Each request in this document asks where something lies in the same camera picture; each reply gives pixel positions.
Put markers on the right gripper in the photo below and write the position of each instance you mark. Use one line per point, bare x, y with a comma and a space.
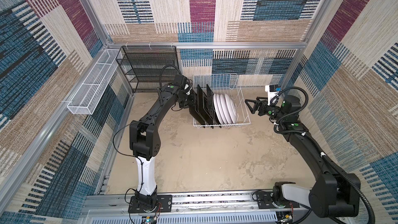
261, 106

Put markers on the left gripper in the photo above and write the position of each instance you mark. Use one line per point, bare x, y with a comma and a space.
193, 102

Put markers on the black square plate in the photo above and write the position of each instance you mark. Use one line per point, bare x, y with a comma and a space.
194, 113
211, 107

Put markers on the floral square plate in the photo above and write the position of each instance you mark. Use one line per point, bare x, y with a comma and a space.
203, 107

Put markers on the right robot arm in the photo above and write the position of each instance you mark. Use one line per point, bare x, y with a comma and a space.
335, 193

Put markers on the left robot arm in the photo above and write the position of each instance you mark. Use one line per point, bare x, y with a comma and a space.
145, 141

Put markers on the white round plate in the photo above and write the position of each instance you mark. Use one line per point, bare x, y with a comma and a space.
231, 108
217, 109
225, 109

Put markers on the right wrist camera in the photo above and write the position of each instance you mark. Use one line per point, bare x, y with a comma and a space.
272, 91

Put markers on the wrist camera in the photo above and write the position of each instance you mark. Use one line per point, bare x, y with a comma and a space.
180, 81
272, 91

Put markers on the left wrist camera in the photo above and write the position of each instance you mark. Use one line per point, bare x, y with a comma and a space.
180, 81

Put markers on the white wire dish rack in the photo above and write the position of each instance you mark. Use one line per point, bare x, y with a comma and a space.
219, 102

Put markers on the black wire shelf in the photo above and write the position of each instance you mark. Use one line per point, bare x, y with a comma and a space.
143, 65

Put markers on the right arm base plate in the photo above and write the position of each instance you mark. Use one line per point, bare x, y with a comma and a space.
264, 201

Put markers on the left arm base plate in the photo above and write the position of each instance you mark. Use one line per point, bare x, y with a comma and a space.
151, 204

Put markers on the aluminium mounting rail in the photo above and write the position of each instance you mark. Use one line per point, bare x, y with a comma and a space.
212, 207

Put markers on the white mesh wall basket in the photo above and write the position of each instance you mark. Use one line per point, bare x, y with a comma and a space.
89, 93

